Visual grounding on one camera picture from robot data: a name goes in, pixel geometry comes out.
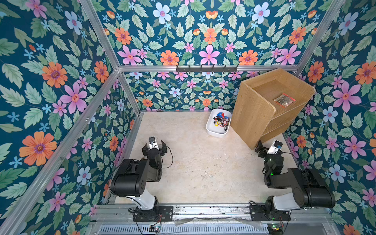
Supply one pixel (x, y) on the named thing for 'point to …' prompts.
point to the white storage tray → (213, 131)
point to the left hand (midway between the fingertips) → (154, 141)
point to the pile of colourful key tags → (221, 120)
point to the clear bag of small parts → (284, 100)
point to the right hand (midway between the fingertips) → (268, 142)
